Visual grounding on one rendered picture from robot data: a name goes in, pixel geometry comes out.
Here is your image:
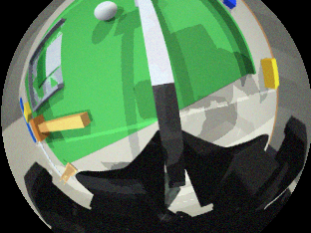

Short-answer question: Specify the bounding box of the green putting mat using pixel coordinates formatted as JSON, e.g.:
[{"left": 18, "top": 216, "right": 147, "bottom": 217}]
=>
[{"left": 24, "top": 0, "right": 247, "bottom": 165}]

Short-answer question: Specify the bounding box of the white golf ball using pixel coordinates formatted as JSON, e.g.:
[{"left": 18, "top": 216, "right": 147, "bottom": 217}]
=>
[{"left": 93, "top": 1, "right": 119, "bottom": 21}]

